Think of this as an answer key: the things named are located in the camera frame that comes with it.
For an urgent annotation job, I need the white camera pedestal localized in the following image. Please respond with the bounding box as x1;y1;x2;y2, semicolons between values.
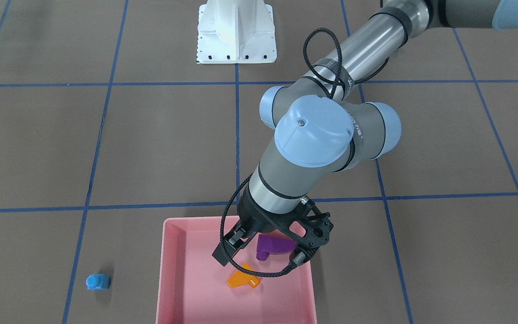
196;0;277;64

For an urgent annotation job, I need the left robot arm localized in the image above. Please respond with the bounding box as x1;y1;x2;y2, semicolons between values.
212;0;518;277

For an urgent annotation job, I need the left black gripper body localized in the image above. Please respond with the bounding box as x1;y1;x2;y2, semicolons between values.
237;191;314;246

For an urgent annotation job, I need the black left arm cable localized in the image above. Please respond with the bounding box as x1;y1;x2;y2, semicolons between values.
219;28;390;278

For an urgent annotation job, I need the purple block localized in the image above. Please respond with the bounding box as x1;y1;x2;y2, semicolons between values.
255;234;297;262

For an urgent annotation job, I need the small blue block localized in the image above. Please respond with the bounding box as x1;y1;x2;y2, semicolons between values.
85;274;111;291

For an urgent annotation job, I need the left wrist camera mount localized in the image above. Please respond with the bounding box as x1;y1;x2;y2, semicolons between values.
278;196;334;267

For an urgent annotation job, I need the orange block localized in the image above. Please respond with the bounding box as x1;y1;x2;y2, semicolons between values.
226;270;261;288

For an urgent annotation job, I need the pink plastic box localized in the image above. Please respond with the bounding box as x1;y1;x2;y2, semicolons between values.
156;216;318;324

